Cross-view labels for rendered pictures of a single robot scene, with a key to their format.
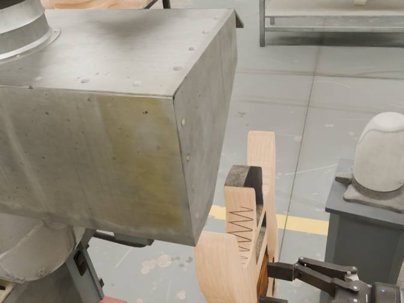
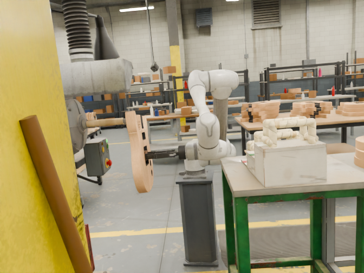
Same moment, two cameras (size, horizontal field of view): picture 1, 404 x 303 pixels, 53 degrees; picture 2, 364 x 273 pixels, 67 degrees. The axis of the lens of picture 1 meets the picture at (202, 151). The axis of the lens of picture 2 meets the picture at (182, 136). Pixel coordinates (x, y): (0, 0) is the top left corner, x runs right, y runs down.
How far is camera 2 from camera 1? 1.04 m
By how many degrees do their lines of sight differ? 31
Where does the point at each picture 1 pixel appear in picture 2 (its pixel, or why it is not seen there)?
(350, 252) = (190, 205)
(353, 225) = (188, 188)
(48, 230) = (78, 130)
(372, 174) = (190, 163)
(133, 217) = (114, 87)
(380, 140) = not seen: hidden behind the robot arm
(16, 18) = (91, 56)
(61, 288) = not seen: hidden behind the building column
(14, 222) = (72, 120)
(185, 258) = (111, 254)
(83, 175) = (104, 78)
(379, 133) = not seen: hidden behind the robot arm
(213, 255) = (130, 114)
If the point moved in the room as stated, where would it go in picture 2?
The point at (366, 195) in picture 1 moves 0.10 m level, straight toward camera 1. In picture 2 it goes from (191, 174) to (189, 179)
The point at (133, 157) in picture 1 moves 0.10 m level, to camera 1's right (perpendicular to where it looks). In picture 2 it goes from (115, 72) to (138, 70)
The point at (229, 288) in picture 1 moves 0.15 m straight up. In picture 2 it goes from (134, 124) to (130, 91)
